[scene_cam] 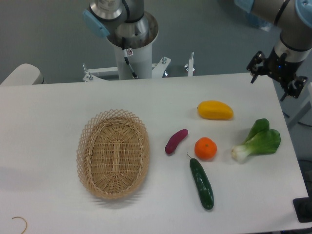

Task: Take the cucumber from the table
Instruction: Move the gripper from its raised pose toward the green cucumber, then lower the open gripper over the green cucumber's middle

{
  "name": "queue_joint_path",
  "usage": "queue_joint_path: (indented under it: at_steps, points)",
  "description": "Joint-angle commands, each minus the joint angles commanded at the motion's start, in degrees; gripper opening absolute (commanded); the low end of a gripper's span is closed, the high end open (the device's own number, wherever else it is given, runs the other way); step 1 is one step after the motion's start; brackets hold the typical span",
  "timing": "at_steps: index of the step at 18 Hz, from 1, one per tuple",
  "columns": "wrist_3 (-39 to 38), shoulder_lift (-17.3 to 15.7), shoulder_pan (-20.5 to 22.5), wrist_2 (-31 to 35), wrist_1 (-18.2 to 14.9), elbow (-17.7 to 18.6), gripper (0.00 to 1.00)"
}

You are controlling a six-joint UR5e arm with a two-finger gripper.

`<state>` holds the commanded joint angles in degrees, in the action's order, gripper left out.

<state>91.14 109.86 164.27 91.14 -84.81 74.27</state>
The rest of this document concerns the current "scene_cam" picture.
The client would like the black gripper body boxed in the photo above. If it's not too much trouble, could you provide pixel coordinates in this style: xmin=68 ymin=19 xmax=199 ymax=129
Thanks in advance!
xmin=265 ymin=45 xmax=300 ymax=83

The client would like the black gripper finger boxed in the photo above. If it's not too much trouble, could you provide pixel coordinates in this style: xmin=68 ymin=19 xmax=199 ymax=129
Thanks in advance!
xmin=280 ymin=76 xmax=308 ymax=101
xmin=246 ymin=51 xmax=266 ymax=84

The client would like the green cucumber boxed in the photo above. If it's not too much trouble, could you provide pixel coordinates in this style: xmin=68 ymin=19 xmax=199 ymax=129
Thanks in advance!
xmin=187 ymin=154 xmax=215 ymax=210

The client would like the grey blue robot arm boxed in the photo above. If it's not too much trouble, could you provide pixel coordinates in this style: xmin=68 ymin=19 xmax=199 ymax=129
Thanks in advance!
xmin=83 ymin=0 xmax=312 ymax=98

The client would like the blue plastic bag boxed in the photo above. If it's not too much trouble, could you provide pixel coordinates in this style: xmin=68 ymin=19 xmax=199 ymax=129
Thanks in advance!
xmin=245 ymin=10 xmax=278 ymax=32

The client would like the green bok choy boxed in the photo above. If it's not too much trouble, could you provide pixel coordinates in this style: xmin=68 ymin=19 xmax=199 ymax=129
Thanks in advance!
xmin=231 ymin=118 xmax=281 ymax=163

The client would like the yellow mango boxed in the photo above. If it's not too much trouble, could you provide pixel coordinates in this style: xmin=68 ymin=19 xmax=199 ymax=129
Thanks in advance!
xmin=197 ymin=100 xmax=234 ymax=120

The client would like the orange mandarin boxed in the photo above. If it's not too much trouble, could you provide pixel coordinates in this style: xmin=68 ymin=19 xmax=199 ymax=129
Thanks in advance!
xmin=194 ymin=137 xmax=217 ymax=160

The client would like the black device at table edge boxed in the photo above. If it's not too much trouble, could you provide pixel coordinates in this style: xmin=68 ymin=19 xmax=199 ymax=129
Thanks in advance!
xmin=293 ymin=197 xmax=312 ymax=223

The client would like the purple sweet potato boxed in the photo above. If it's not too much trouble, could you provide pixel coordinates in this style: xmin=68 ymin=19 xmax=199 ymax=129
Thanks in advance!
xmin=164 ymin=129 xmax=188 ymax=155

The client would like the woven wicker basket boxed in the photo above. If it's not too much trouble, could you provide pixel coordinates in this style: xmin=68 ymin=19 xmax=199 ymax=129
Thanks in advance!
xmin=77 ymin=110 xmax=150 ymax=199

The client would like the white chair armrest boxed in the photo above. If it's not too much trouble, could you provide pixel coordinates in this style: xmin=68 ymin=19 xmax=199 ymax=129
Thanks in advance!
xmin=0 ymin=63 xmax=46 ymax=87

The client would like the tan rubber band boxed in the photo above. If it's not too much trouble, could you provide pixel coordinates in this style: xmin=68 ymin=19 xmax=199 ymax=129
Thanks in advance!
xmin=11 ymin=216 xmax=28 ymax=233

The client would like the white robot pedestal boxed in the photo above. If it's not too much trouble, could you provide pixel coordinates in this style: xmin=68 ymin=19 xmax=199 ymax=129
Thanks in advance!
xmin=82 ymin=14 xmax=195 ymax=83

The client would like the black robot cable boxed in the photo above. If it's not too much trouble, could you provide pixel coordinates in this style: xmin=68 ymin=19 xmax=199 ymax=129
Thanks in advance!
xmin=121 ymin=37 xmax=139 ymax=79

